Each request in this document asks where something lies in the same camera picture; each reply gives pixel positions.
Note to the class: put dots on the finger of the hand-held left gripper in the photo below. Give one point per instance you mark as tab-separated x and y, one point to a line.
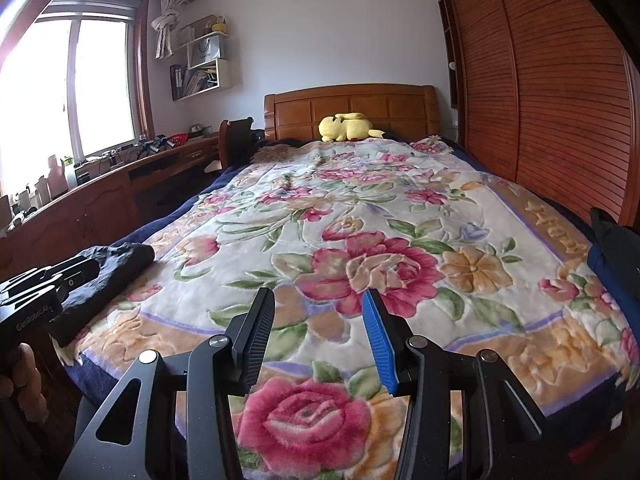
80	282
45	275

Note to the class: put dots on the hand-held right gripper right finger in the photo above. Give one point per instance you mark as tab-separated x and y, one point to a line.
380	345

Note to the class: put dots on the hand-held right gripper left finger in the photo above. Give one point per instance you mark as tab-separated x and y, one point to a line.
260	330

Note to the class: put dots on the person's left hand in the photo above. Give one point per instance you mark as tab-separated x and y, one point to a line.
22	380

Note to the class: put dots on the folded dark navy garment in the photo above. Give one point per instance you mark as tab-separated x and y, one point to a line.
110	280

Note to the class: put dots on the long wooden desk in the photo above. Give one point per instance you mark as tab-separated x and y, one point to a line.
90	215

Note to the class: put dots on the floral plush blanket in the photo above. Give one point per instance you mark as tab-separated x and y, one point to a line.
400	260

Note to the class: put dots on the white bottle with green cap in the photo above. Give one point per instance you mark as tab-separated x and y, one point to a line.
69	172

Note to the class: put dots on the black tripod device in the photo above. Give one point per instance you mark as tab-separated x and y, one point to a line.
155	144

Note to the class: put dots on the wooden chair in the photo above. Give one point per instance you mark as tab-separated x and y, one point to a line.
237	142

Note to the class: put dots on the metal pot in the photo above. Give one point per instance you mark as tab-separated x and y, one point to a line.
197	130

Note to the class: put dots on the wood-framed window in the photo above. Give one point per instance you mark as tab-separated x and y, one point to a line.
100	85

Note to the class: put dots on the yellow plush toy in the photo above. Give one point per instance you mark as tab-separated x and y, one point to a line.
345	130

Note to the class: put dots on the blue cloth bundle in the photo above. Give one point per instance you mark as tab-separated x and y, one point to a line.
607	280

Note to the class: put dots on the wooden bed headboard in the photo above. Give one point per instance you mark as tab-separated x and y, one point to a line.
350	102

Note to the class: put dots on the white paper bag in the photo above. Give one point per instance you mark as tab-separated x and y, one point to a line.
206	51

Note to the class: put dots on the tied white curtain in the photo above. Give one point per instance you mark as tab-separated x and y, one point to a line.
165	30

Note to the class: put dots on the yellow pot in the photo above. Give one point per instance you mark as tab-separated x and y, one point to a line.
219	25

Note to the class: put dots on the wooden louvred wardrobe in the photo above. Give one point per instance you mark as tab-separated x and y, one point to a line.
540	85

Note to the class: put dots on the white wall shelf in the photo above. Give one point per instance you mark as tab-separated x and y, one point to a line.
227	77

